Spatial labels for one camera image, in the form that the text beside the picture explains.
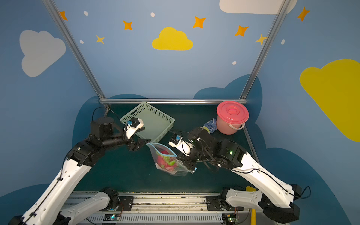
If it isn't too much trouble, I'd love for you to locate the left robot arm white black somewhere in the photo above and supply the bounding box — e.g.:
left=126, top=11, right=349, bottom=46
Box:
left=9, top=117, right=150, bottom=225

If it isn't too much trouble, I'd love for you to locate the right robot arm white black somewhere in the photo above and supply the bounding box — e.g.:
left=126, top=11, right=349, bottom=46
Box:
left=169, top=127, right=302, bottom=224

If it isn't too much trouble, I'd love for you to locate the aluminium frame right post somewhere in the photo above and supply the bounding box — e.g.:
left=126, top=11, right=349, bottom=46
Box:
left=239, top=0, right=291, bottom=104

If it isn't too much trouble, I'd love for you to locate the pink dragon fruit toy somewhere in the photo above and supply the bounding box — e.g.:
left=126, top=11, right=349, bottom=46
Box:
left=155, top=155, right=177, bottom=174

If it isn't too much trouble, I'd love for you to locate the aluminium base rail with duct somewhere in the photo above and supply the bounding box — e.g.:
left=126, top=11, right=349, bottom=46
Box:
left=75, top=192, right=256, bottom=225

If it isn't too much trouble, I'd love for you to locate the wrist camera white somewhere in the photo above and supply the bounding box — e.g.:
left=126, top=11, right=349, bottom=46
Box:
left=168, top=133, right=194, bottom=156
left=124, top=117, right=144, bottom=140

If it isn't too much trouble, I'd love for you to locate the pink plastic bucket with lid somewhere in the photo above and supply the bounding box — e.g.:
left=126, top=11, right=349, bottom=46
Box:
left=217, top=101, right=249, bottom=135

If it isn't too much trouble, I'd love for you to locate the clear zip-top bag blue seal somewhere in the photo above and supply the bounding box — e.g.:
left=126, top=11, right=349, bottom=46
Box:
left=146, top=143, right=197, bottom=176

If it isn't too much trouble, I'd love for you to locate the aluminium frame left post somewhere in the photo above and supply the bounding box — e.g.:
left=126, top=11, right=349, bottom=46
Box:
left=42, top=0, right=106, bottom=98

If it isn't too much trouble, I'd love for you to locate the aluminium frame post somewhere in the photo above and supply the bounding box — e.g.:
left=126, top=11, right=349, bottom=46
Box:
left=239, top=0, right=291, bottom=104
left=42, top=0, right=106, bottom=98

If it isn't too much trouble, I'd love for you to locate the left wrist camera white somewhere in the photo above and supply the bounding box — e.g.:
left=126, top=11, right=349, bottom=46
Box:
left=124, top=117, right=144, bottom=140

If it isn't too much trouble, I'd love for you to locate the light green perforated plastic basket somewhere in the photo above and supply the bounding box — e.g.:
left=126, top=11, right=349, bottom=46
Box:
left=121, top=102, right=175, bottom=143

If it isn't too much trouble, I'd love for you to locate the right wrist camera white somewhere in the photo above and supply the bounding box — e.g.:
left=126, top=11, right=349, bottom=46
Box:
left=168, top=133, right=194, bottom=156

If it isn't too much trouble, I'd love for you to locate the yellow plastic toy shovel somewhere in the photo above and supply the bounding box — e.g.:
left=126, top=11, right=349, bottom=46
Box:
left=246, top=185, right=258, bottom=225

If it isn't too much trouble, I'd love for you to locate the aluminium frame back rail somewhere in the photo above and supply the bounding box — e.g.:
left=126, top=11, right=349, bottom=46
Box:
left=99, top=98, right=247, bottom=105

